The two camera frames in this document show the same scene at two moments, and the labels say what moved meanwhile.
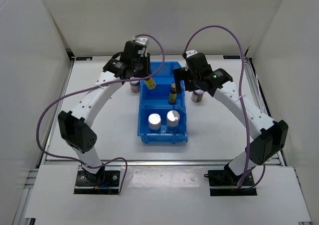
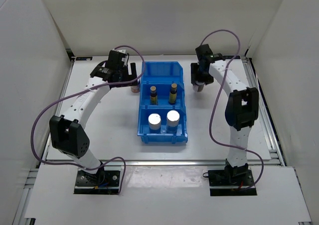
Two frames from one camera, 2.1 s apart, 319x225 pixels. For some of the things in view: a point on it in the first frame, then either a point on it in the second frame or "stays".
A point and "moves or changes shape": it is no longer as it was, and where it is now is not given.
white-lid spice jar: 135,86 stays
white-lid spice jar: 197,96 moves or changes shape
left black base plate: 103,182 stays
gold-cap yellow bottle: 150,84 -> 153,96
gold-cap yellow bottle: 172,98 stays
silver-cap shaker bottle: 172,121 stays
